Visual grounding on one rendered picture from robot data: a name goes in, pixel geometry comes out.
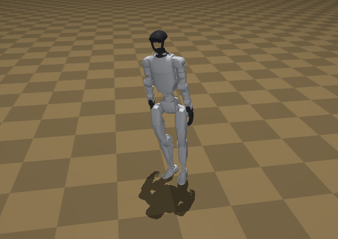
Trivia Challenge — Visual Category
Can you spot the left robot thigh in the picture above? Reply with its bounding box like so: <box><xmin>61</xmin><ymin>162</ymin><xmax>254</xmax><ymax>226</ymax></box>
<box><xmin>175</xmin><ymin>104</ymin><xmax>189</xmax><ymax>148</ymax></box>

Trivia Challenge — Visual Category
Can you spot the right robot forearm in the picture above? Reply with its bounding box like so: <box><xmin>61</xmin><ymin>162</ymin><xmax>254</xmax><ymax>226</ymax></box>
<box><xmin>144</xmin><ymin>85</ymin><xmax>155</xmax><ymax>102</ymax></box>

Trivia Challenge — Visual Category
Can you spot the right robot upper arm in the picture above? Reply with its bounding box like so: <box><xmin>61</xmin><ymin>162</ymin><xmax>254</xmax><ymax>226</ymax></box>
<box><xmin>142</xmin><ymin>56</ymin><xmax>154</xmax><ymax>87</ymax></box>

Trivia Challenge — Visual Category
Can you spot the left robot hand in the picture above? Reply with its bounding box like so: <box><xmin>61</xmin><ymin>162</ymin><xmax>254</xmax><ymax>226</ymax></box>
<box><xmin>186</xmin><ymin>106</ymin><xmax>194</xmax><ymax>126</ymax></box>

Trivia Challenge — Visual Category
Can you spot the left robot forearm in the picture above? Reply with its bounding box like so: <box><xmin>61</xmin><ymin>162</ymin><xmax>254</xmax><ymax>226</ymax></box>
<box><xmin>181</xmin><ymin>83</ymin><xmax>193</xmax><ymax>109</ymax></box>

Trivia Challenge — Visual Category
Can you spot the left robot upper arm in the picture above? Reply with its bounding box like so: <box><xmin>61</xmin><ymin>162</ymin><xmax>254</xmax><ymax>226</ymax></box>
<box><xmin>172</xmin><ymin>56</ymin><xmax>186</xmax><ymax>91</ymax></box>

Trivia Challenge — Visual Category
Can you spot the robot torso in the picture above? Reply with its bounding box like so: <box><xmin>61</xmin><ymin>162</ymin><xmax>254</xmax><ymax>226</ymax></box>
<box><xmin>148</xmin><ymin>52</ymin><xmax>179</xmax><ymax>114</ymax></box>

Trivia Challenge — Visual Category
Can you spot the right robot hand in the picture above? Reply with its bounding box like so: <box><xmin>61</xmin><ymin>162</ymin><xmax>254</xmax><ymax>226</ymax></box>
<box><xmin>148</xmin><ymin>100</ymin><xmax>155</xmax><ymax>109</ymax></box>

